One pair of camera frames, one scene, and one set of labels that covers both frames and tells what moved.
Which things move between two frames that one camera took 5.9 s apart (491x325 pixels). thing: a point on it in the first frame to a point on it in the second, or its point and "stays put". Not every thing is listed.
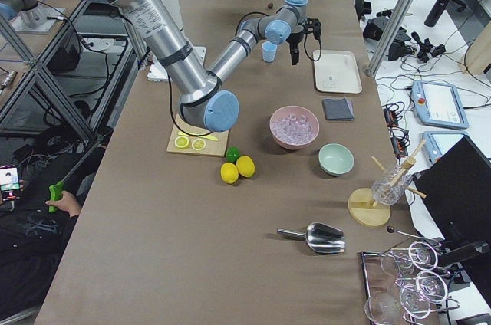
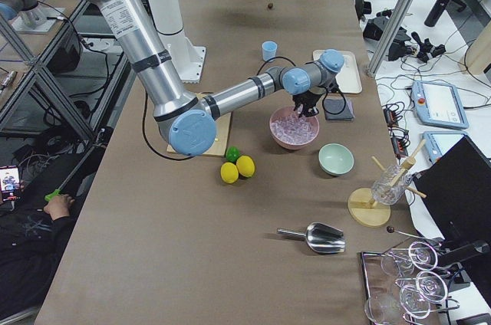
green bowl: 335,159 stays put
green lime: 232,153 stays put
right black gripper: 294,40 to 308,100
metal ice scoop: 321,238 stays put
